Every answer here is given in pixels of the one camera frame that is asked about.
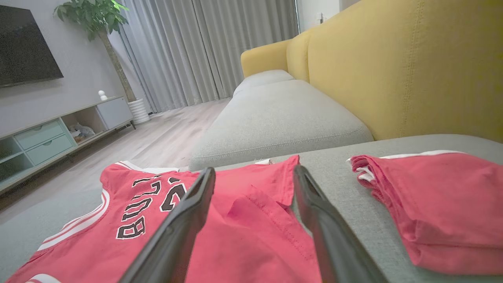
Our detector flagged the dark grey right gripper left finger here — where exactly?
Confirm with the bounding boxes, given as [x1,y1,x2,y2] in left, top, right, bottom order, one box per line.
[118,167,217,283]

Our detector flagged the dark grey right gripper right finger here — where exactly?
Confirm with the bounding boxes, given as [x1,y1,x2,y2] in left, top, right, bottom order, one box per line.
[293,165,389,283]

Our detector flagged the red Bulls basketball jersey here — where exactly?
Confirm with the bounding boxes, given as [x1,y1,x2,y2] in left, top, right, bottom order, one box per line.
[6,154,323,283]

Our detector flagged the red Bulls basketball shorts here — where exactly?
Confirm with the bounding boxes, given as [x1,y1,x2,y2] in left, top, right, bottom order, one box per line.
[347,150,503,276]

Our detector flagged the white ribbed plant pot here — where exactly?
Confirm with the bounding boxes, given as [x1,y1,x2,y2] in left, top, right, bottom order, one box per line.
[128,98,151,125]

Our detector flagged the grey cabinet door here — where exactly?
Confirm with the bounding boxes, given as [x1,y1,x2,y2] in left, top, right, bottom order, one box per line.
[96,97,134,130]

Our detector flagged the grey sofa seat cushion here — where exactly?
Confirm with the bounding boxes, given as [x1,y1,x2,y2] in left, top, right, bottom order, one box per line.
[233,70,295,98]
[189,80,374,172]

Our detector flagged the mint green cabinet drawer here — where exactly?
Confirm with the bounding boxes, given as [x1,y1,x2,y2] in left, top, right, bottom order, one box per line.
[26,134,75,166]
[14,120,65,151]

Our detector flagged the grey pleated curtain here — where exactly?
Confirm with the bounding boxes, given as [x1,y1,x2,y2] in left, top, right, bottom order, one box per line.
[108,0,299,114]

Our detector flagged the white and green TV cabinet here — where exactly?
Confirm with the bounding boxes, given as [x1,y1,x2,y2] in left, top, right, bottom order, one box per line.
[0,96,136,195]

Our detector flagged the yellow sofa back cushion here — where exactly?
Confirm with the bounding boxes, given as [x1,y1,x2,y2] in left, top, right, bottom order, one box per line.
[308,0,503,143]
[286,28,315,83]

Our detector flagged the yellow sofa armrest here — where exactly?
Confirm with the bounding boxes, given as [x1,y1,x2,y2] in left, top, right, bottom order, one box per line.
[240,39,293,78]

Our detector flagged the green potted tree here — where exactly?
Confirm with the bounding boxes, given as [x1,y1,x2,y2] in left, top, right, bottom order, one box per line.
[53,0,137,103]

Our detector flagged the black flat screen television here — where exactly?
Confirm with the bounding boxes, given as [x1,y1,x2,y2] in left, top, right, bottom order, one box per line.
[0,5,64,88]

